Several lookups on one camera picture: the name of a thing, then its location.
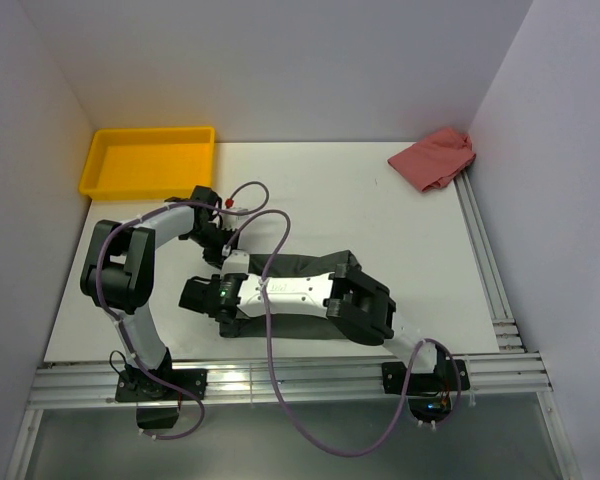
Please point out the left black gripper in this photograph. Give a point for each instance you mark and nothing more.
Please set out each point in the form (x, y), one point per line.
(214, 259)

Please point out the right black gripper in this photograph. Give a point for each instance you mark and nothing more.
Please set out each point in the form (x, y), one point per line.
(218, 278)

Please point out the dark green t-shirt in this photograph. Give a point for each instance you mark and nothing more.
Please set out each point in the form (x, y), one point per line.
(300, 265)

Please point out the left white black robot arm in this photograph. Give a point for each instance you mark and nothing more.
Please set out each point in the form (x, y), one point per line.
(118, 273)

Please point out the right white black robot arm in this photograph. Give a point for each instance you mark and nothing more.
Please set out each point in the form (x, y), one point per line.
(343, 304)

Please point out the yellow plastic tray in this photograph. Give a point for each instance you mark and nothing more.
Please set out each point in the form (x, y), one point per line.
(133, 164)

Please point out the folded pink t-shirt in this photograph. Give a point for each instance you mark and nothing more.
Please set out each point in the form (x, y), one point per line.
(433, 162)

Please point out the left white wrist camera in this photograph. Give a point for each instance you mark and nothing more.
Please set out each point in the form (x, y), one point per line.
(234, 217)

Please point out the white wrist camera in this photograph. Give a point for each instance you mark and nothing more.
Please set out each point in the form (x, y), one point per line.
(237, 262)
(234, 217)

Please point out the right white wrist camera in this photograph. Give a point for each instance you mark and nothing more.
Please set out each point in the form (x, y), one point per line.
(237, 262)

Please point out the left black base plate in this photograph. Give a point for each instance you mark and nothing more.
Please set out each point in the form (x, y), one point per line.
(134, 386)

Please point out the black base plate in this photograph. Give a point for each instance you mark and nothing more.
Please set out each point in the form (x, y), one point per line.
(446, 377)
(134, 386)

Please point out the front aluminium rail frame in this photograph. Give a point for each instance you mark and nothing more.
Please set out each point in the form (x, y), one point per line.
(92, 385)

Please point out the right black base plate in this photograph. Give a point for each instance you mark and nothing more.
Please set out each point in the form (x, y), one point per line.
(446, 377)

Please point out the right side aluminium rail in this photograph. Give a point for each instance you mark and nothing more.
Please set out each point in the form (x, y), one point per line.
(505, 326)

